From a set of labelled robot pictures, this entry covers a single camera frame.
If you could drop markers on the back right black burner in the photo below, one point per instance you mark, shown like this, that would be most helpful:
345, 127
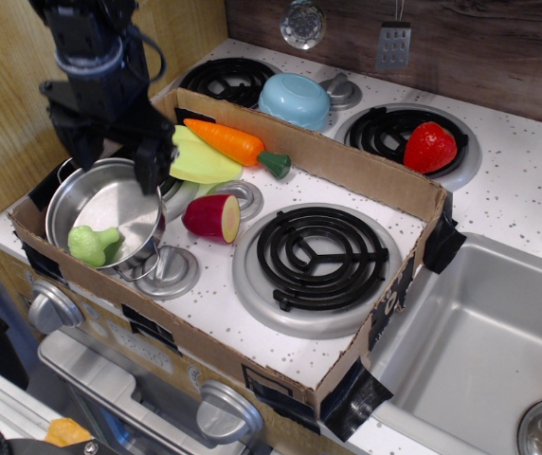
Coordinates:
385, 129

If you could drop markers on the silver stove knob middle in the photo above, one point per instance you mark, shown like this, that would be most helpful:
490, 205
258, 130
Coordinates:
249, 196

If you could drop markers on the silver metal pot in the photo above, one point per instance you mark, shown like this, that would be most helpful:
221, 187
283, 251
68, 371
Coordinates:
109, 196

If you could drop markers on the hanging metal strainer ladle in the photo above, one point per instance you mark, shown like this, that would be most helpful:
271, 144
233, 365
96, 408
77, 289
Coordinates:
303, 24

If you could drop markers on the silver oven knob left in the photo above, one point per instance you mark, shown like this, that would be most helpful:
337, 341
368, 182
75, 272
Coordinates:
51, 309

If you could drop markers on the silver sink basin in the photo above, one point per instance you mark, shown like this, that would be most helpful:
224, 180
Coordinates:
463, 360

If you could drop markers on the orange object bottom left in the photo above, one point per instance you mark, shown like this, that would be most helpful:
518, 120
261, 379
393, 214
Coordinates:
66, 432

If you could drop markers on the silver stove knob front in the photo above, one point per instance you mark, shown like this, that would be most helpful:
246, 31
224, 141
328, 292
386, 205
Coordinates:
167, 274

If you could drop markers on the silver oven knob right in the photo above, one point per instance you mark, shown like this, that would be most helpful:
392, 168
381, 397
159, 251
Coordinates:
224, 416

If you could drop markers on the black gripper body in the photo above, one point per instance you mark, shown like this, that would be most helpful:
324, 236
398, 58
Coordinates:
110, 88

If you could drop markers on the orange toy carrot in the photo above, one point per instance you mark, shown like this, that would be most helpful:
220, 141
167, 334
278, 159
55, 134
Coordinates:
242, 147

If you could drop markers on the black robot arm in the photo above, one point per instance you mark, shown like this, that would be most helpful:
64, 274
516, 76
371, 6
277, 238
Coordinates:
88, 26

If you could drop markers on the silver stove knob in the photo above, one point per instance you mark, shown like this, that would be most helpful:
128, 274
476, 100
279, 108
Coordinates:
167, 274
249, 196
342, 92

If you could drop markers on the cardboard fence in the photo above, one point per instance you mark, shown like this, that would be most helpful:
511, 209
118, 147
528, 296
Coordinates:
307, 388

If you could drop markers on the red toy radish half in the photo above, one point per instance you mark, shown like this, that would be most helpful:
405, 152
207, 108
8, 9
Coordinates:
214, 217

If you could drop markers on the front right black burner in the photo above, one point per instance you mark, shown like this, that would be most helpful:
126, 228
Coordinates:
314, 271

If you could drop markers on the silver oven knob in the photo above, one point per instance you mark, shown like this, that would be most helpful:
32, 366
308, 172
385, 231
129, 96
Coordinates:
51, 309
224, 416

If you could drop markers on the silver stove knob back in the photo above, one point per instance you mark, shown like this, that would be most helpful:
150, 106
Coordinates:
342, 92

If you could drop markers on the back left black burner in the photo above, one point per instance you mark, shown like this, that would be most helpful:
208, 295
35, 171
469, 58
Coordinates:
237, 80

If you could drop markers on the red toy strawberry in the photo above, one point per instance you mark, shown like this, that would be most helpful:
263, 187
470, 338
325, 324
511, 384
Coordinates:
429, 148

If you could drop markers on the yellow-green plastic plate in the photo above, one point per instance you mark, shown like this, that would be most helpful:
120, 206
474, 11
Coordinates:
198, 162

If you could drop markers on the green toy broccoli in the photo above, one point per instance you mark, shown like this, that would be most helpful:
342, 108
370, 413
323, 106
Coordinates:
88, 245

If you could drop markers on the silver oven door handle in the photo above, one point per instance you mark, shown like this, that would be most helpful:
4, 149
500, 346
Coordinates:
131, 409

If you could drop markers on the light blue plastic bowl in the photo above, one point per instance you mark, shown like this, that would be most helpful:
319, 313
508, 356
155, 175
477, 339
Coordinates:
296, 99

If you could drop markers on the hanging metal spatula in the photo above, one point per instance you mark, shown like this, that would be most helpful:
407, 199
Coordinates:
394, 41

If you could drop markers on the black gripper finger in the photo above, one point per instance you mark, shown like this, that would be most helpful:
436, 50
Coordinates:
78, 135
153, 158

